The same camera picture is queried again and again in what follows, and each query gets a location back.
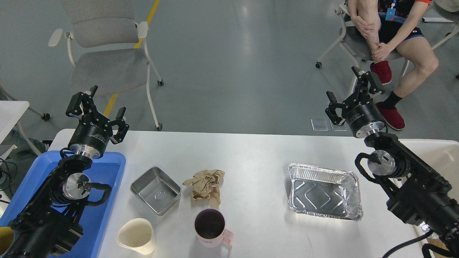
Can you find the crumpled brown paper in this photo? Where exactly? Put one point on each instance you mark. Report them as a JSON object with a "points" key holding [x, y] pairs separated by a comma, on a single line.
{"points": [[206, 186]]}

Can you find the clear floor plate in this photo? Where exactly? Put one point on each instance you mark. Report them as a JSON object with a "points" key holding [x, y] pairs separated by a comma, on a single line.
{"points": [[319, 125]]}

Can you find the white side table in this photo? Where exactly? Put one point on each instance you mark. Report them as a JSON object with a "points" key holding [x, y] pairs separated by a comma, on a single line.
{"points": [[10, 115]]}

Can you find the pink mug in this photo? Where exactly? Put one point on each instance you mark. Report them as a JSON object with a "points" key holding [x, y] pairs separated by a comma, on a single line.
{"points": [[210, 229]]}

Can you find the blue mug yellow inside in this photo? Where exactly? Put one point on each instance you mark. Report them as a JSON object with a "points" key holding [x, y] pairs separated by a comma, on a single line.
{"points": [[6, 238]]}

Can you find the grey office chair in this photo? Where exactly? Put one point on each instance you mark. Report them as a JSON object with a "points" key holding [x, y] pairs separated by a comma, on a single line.
{"points": [[114, 71]]}

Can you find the white chair under person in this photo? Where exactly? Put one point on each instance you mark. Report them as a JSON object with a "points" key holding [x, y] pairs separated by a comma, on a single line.
{"points": [[354, 44]]}

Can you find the aluminium foil tray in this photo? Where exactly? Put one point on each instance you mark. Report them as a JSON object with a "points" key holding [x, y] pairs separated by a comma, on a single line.
{"points": [[323, 192]]}

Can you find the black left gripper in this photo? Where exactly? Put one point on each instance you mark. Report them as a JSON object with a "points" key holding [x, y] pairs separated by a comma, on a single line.
{"points": [[89, 140]]}

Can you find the seated person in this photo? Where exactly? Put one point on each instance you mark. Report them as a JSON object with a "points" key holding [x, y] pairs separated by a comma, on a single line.
{"points": [[391, 25]]}

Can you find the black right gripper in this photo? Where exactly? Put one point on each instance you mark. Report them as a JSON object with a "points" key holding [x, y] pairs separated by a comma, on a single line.
{"points": [[365, 120]]}

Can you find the white paper cup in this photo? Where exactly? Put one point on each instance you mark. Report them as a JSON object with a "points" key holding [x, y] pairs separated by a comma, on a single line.
{"points": [[137, 235]]}

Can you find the beige waste bin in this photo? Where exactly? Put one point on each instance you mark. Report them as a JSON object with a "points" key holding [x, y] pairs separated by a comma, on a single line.
{"points": [[443, 156]]}

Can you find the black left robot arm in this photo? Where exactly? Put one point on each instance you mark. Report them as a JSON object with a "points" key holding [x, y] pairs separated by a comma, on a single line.
{"points": [[49, 222]]}

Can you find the square steel container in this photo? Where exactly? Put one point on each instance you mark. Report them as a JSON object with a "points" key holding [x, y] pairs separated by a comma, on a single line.
{"points": [[157, 190]]}

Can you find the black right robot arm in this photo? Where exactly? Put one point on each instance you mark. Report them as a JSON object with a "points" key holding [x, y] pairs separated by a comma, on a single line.
{"points": [[417, 193]]}

